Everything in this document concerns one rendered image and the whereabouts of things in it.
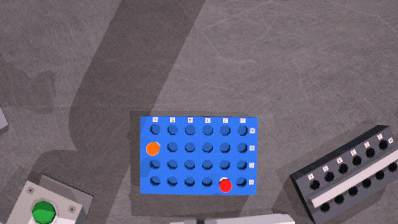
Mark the dark grey block with rows of round holes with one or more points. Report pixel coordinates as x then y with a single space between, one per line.
341 190

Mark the orange-capped tube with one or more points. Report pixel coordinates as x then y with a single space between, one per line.
153 148

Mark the blue tube rack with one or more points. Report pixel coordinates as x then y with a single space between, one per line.
195 177

